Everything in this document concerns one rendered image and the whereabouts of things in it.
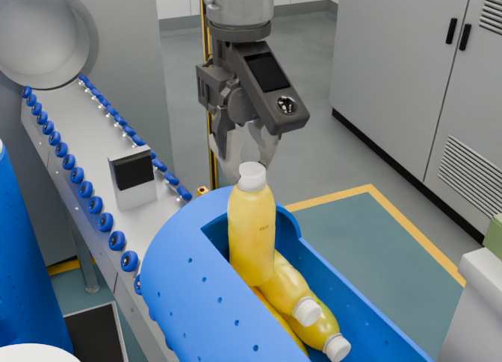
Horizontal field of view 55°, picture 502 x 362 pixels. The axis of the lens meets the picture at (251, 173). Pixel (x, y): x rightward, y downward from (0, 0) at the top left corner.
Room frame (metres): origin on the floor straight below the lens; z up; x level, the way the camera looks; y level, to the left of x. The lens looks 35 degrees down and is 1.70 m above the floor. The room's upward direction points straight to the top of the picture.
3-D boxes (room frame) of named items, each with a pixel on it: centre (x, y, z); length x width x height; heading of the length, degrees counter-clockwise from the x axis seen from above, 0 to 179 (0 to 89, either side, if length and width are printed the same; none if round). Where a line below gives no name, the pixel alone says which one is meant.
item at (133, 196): (0.96, 0.28, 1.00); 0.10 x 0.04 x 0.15; 123
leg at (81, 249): (1.51, 0.72, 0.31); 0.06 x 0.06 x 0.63; 33
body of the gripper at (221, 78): (0.56, 0.02, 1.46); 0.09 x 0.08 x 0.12; 33
